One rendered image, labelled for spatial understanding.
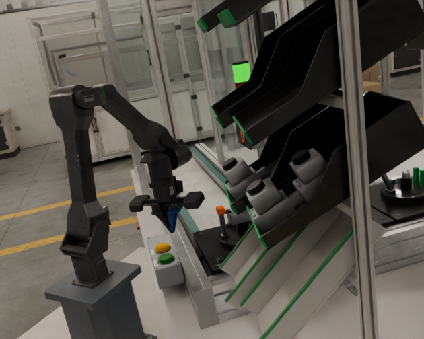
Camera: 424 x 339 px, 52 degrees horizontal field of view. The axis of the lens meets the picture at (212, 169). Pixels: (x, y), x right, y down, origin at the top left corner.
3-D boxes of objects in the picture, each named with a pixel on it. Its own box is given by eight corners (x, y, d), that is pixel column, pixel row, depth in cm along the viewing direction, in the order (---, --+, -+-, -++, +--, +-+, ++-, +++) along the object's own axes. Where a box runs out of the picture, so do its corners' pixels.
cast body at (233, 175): (237, 203, 83) (216, 174, 81) (232, 196, 87) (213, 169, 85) (273, 177, 83) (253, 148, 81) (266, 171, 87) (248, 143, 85)
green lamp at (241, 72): (237, 83, 124) (235, 65, 122) (232, 81, 129) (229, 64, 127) (254, 79, 125) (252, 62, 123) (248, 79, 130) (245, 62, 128)
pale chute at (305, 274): (272, 364, 70) (250, 352, 69) (258, 315, 83) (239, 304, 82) (387, 230, 65) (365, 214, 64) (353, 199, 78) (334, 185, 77)
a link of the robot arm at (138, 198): (193, 177, 104) (200, 169, 110) (122, 182, 109) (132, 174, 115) (198, 209, 107) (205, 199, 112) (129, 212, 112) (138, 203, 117)
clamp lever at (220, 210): (221, 235, 115) (217, 208, 113) (219, 233, 117) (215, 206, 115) (234, 232, 116) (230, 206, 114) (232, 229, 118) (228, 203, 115)
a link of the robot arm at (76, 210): (69, 84, 82) (95, 83, 87) (45, 87, 86) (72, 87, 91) (91, 249, 87) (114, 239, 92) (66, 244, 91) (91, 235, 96)
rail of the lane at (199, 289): (200, 329, 102) (192, 288, 99) (154, 205, 185) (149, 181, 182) (223, 322, 103) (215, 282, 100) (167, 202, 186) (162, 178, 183)
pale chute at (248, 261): (243, 312, 84) (224, 301, 83) (235, 277, 97) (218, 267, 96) (336, 198, 79) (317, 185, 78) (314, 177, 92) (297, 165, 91)
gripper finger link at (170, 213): (177, 211, 108) (184, 202, 114) (163, 212, 109) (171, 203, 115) (182, 237, 110) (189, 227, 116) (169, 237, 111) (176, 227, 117)
